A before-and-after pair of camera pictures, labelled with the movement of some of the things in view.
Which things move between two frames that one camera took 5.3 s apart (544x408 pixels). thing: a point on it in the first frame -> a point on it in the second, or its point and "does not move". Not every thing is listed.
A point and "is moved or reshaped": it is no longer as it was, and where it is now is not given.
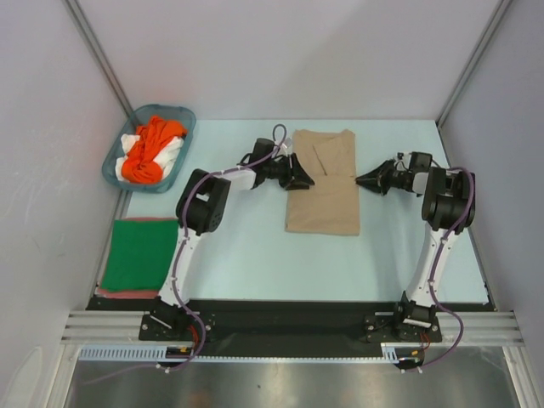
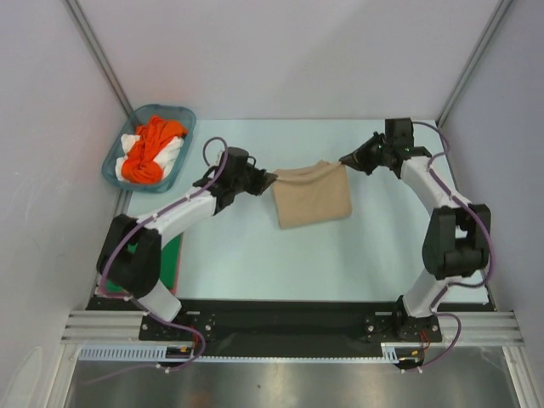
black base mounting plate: (289, 328) does not move
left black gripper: (295, 178) -> (262, 180)
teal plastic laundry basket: (150, 150) does not move
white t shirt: (164, 161) does not move
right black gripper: (377, 179) -> (359, 160)
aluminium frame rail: (463, 328) does not move
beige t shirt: (331, 206) is moved or reshaped
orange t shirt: (138, 165) does not move
